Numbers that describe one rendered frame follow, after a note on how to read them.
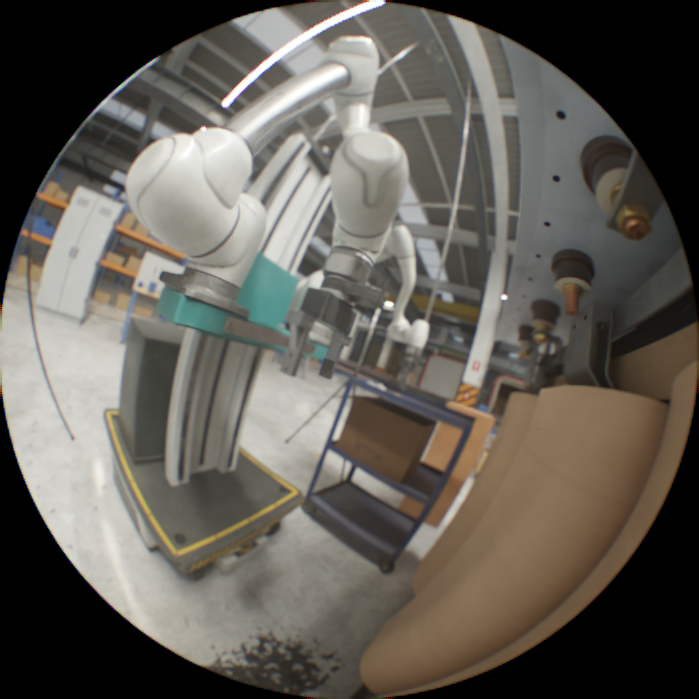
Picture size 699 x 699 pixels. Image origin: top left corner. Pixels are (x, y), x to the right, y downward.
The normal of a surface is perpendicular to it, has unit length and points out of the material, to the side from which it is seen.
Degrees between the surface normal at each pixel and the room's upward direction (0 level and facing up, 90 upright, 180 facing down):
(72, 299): 90
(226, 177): 96
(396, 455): 90
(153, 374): 90
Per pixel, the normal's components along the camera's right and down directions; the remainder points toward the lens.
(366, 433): -0.55, -0.21
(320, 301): -0.36, -0.14
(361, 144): 0.04, 0.14
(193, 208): 0.76, 0.65
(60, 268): 0.79, 0.27
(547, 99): -0.33, 0.94
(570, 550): -0.84, -0.31
